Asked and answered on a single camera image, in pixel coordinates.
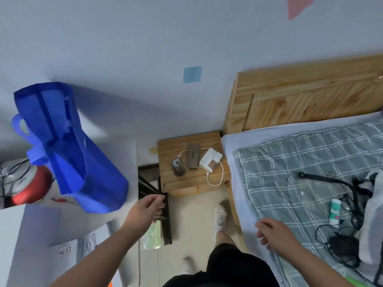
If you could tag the person's left hand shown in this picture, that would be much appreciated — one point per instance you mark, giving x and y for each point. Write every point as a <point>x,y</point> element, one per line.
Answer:
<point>140,212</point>

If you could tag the person's right hand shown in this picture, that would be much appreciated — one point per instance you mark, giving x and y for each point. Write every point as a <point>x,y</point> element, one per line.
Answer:
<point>278,236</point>

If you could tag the person's right thumb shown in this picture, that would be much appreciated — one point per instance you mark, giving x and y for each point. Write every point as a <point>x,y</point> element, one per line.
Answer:
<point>263,239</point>

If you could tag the person's left thumb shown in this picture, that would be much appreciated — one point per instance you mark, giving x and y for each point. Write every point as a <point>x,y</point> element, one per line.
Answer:
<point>158,216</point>

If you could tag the person's left forearm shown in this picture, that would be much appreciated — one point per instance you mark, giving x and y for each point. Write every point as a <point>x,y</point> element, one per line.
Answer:
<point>95,260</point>

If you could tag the person's right forearm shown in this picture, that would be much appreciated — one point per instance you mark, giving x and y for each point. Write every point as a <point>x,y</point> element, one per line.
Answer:
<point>314,269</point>

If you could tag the green patterned packet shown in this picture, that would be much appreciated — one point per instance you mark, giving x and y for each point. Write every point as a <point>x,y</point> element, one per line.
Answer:
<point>152,239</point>

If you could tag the black shorts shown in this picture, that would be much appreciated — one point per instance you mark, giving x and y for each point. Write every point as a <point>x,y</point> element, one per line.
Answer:
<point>227,266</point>

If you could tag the white right shoe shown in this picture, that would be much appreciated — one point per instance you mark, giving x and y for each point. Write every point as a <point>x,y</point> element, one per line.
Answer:
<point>220,221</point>

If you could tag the white shoe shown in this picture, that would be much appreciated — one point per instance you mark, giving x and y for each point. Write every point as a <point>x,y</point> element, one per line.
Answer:
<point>186,266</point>
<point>220,221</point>

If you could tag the wooden nightstand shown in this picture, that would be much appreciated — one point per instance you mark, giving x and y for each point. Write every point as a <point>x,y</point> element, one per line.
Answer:
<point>191,176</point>

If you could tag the white left shoe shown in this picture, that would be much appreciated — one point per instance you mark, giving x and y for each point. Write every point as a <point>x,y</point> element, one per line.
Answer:
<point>186,266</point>

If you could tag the clear plastic bag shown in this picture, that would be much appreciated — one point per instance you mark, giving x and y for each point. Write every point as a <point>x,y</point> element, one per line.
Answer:
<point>314,191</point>

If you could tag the white papers with binder clips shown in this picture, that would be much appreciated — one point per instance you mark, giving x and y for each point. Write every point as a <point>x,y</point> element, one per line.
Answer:
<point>89,245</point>

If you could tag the white power bank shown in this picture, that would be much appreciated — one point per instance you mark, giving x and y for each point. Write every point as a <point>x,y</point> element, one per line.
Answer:
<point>211,160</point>

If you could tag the white green tube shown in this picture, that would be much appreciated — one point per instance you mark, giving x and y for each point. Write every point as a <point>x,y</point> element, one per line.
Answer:
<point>335,212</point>

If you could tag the grey plaid quilt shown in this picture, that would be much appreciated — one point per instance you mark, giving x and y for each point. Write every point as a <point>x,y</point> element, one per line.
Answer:
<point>284,164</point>

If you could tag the white bed sheet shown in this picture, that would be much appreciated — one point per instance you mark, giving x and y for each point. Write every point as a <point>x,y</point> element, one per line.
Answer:
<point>233,164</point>

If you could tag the red pen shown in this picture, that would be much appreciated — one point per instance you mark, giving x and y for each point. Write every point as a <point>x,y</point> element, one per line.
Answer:
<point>62,201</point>

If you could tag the white paper label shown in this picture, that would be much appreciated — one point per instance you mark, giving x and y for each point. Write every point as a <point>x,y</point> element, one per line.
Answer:
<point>64,251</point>

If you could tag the white plastic bag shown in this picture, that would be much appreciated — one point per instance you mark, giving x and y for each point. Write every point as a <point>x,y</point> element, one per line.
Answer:
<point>371,224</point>

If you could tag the blue fabric tote bag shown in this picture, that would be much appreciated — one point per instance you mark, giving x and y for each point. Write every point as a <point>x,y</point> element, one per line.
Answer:
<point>68,146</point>

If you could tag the red round pot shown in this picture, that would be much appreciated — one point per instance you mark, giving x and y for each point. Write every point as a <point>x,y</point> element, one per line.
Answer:
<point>31,188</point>

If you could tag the wooden headboard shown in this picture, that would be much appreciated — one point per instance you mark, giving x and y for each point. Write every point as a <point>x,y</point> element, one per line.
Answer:
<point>305,95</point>

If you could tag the blue wall sticker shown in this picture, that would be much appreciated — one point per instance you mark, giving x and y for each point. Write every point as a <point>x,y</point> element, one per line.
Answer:
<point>192,74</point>

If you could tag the pink wall sticker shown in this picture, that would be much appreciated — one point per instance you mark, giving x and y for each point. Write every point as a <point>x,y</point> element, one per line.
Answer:
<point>299,5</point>

